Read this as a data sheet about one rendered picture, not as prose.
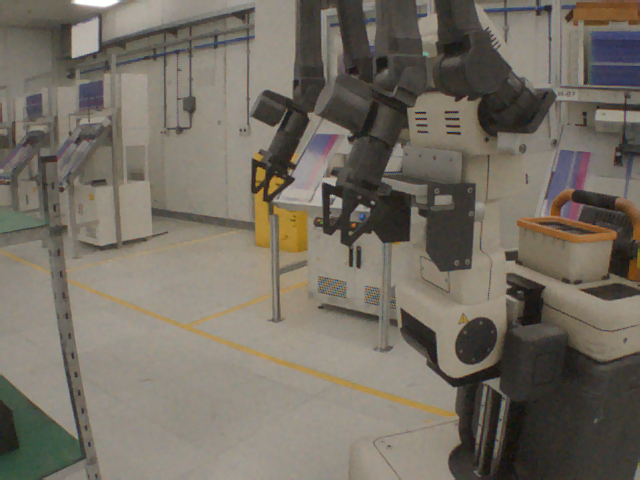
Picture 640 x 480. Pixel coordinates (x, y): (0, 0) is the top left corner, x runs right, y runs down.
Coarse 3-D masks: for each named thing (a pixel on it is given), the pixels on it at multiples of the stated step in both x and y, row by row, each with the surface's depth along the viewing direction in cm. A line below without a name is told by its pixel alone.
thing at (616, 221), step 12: (588, 216) 133; (600, 216) 129; (612, 216) 125; (624, 216) 121; (612, 228) 123; (624, 228) 120; (624, 240) 116; (612, 252) 121; (624, 252) 116; (636, 252) 107; (612, 264) 120; (624, 264) 117; (624, 276) 116
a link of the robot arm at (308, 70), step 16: (304, 0) 109; (320, 0) 110; (304, 16) 110; (320, 16) 111; (304, 32) 110; (320, 32) 111; (304, 48) 111; (320, 48) 112; (304, 64) 111; (320, 64) 112; (304, 80) 111; (320, 80) 112
